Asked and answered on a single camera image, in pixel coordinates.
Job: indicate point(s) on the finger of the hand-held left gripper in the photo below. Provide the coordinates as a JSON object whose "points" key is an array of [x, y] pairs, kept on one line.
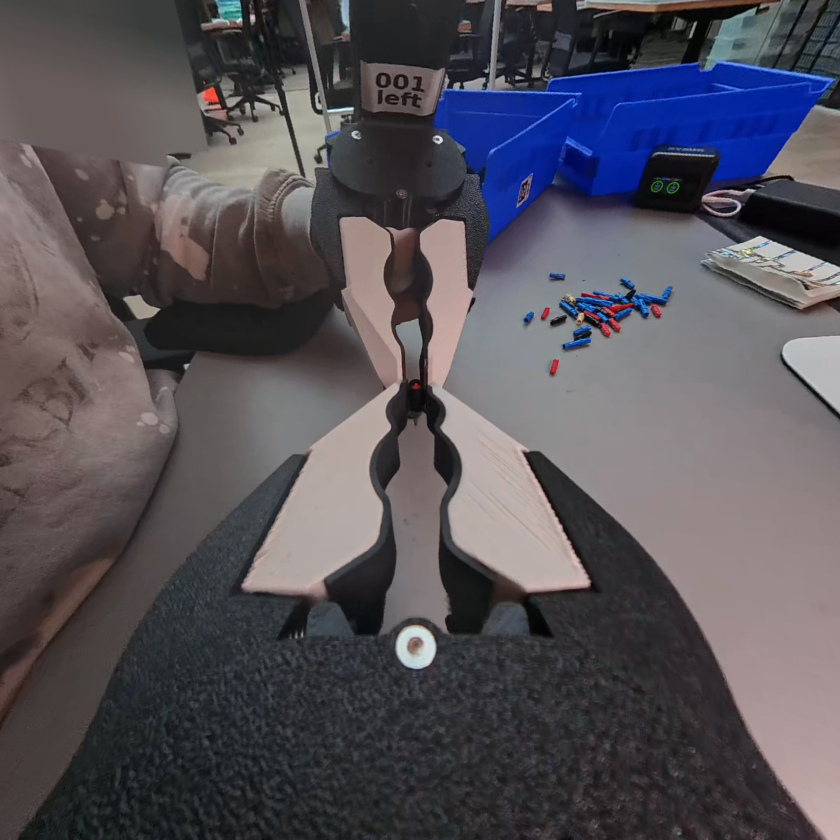
{"points": [[449, 282], [364, 275]]}

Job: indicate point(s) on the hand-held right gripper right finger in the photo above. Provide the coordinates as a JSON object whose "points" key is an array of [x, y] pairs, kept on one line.
{"points": [[512, 518]]}

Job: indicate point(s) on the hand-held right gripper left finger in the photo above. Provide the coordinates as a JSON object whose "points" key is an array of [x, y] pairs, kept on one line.
{"points": [[321, 518]]}

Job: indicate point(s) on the black connector piece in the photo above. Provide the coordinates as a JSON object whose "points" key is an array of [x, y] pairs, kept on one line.
{"points": [[415, 405]]}

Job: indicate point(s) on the person's left forearm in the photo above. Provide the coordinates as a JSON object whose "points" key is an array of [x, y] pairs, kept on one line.
{"points": [[197, 229]]}

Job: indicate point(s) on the grey desk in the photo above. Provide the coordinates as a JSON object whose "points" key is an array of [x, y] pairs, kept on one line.
{"points": [[656, 492]]}

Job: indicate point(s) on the background wooden desk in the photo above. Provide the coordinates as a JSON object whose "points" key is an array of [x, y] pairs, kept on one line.
{"points": [[682, 6]]}

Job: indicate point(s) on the blue bin with square tag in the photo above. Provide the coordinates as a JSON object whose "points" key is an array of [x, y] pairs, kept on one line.
{"points": [[512, 157]]}

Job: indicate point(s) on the white metal pole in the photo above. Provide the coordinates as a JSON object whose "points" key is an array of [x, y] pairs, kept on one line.
{"points": [[315, 65]]}

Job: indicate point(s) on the black chair armrest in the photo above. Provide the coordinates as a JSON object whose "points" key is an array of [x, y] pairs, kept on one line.
{"points": [[229, 328]]}

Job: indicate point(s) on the pile of small plastic pins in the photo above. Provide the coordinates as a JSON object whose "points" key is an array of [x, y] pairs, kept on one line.
{"points": [[604, 308]]}

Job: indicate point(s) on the black office chair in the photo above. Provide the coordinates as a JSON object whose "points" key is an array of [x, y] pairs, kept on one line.
{"points": [[249, 85]]}

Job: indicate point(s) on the black device with green display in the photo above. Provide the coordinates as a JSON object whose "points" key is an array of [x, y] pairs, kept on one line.
{"points": [[676, 177]]}

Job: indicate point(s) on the person's patterned sweatshirt torso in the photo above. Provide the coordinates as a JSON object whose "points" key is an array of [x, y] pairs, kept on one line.
{"points": [[65, 394]]}

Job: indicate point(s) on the blue plastic bin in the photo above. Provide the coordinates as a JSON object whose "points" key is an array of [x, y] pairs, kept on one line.
{"points": [[689, 124]]}

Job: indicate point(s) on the stack of printed sheets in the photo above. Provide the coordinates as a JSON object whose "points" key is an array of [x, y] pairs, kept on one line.
{"points": [[768, 272]]}

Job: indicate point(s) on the white flat pad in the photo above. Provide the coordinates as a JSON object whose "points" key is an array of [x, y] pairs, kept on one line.
{"points": [[817, 367]]}

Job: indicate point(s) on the black box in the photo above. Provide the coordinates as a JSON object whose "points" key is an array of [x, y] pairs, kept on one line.
{"points": [[794, 210]]}

